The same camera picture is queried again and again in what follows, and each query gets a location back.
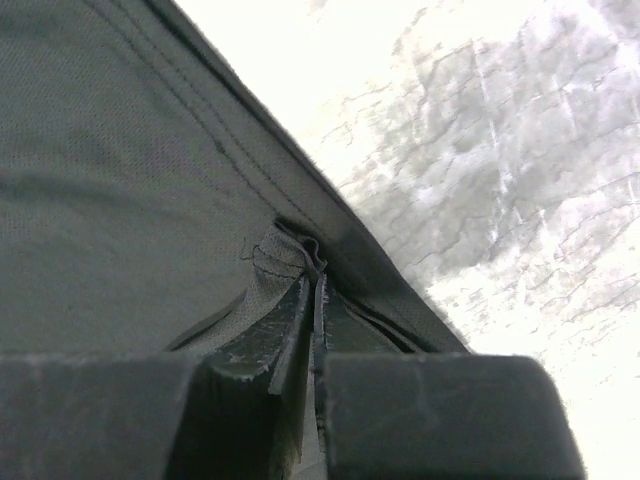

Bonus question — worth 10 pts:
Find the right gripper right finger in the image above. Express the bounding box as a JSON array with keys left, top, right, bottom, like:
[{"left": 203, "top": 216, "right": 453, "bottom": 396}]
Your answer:
[{"left": 313, "top": 277, "right": 585, "bottom": 479}]

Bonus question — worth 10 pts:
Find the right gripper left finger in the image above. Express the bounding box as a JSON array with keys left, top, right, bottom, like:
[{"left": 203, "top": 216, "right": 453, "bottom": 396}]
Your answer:
[{"left": 1, "top": 279, "right": 310, "bottom": 479}]

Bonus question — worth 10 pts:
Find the black t-shirt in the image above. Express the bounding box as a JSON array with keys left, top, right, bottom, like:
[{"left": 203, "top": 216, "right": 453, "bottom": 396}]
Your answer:
[{"left": 1, "top": 1, "right": 463, "bottom": 352}]

